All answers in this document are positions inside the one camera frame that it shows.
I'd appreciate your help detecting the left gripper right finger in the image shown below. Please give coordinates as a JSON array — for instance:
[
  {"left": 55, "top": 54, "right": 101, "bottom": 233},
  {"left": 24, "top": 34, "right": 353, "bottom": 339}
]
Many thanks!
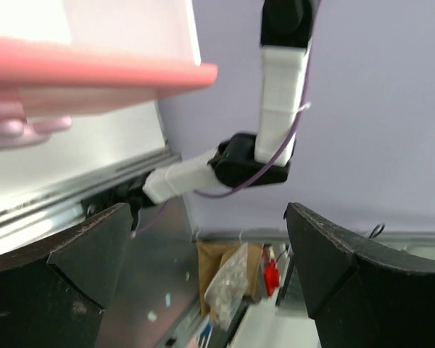
[{"left": 284, "top": 203, "right": 435, "bottom": 348}]

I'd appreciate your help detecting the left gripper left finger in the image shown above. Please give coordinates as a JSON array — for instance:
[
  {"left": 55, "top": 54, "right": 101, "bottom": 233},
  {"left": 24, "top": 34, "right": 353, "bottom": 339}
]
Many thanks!
[{"left": 0, "top": 204, "right": 132, "bottom": 348}]

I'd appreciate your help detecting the pink front drawer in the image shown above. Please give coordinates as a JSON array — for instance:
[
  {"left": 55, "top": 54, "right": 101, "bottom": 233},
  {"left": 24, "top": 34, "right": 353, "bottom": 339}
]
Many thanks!
[{"left": 0, "top": 1, "right": 218, "bottom": 123}]

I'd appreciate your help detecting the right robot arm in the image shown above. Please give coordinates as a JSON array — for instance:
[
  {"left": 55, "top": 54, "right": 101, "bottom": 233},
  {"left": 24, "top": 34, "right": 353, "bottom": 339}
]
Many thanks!
[{"left": 110, "top": 1, "right": 320, "bottom": 214}]

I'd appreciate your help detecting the red small object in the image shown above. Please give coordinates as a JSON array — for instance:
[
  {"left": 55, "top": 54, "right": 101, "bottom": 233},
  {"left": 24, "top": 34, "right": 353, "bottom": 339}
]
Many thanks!
[{"left": 262, "top": 245, "right": 281, "bottom": 297}]

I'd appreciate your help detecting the clear plastic bag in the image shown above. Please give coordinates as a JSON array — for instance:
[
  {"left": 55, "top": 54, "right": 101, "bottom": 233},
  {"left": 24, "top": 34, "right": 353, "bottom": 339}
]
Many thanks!
[{"left": 204, "top": 244, "right": 249, "bottom": 331}]

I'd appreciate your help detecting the brown cardboard box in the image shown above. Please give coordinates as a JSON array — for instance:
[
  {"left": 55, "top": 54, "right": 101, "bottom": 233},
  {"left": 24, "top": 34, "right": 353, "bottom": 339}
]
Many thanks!
[{"left": 196, "top": 242, "right": 266, "bottom": 330}]

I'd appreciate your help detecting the pink bunny drawer knob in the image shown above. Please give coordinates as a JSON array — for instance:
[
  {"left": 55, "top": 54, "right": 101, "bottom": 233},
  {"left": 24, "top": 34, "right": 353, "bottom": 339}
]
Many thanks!
[{"left": 0, "top": 101, "right": 72, "bottom": 150}]

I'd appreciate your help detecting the aluminium rail frame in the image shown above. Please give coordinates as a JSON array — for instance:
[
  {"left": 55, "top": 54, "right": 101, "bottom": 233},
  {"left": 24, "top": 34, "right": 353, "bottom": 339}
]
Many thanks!
[{"left": 0, "top": 148, "right": 181, "bottom": 254}]

